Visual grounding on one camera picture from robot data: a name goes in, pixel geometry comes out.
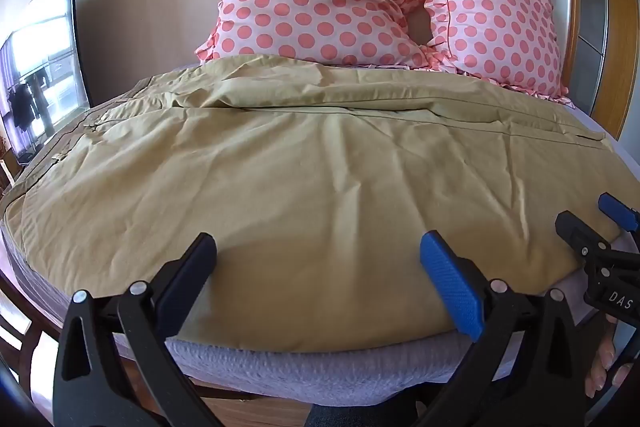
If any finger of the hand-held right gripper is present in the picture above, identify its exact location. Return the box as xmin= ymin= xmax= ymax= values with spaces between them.
xmin=598 ymin=192 xmax=640 ymax=234
xmin=554 ymin=210 xmax=615 ymax=259

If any bed with grey sheet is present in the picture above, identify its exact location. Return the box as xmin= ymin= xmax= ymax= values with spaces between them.
xmin=0 ymin=52 xmax=640 ymax=408

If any flat screen television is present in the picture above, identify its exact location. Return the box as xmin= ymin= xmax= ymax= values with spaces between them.
xmin=0 ymin=0 xmax=94 ymax=168

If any person's right hand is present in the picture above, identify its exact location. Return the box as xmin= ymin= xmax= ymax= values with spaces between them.
xmin=584 ymin=314 xmax=626 ymax=400

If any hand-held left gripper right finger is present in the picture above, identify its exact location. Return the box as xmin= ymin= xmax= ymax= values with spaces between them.
xmin=419 ymin=230 xmax=603 ymax=427

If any small pink polka dot pillow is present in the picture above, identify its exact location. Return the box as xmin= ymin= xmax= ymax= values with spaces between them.
xmin=384 ymin=0 xmax=574 ymax=104

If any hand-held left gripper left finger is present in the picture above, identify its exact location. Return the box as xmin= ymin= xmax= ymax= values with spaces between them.
xmin=52 ymin=232 xmax=221 ymax=427

